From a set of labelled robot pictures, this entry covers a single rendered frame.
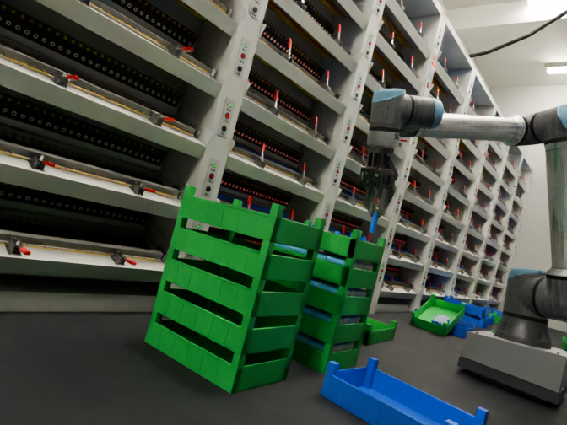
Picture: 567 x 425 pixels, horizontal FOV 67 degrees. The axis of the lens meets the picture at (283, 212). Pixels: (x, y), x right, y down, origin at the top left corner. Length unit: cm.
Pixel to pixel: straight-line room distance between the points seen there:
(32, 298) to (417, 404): 98
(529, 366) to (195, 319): 116
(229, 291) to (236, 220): 15
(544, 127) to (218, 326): 129
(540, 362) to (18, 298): 156
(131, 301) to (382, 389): 75
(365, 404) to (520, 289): 96
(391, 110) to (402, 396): 76
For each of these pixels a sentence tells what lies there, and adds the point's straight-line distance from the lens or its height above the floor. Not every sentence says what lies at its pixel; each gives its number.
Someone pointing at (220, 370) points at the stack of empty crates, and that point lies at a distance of 96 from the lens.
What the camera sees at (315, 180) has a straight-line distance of 192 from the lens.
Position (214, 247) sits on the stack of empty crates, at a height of 27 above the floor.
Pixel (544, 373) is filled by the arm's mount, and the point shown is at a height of 11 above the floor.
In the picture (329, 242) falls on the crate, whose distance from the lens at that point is 121.
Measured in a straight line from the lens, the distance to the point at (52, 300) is 126.
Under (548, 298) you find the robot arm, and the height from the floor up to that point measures 35.
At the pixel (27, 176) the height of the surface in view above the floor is 32.
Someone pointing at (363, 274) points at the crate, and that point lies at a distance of 126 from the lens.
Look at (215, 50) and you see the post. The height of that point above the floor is 86.
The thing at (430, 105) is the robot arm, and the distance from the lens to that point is 134.
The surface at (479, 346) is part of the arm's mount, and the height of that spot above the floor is 12.
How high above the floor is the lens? 36
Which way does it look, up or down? 2 degrees up
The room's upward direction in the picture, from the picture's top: 14 degrees clockwise
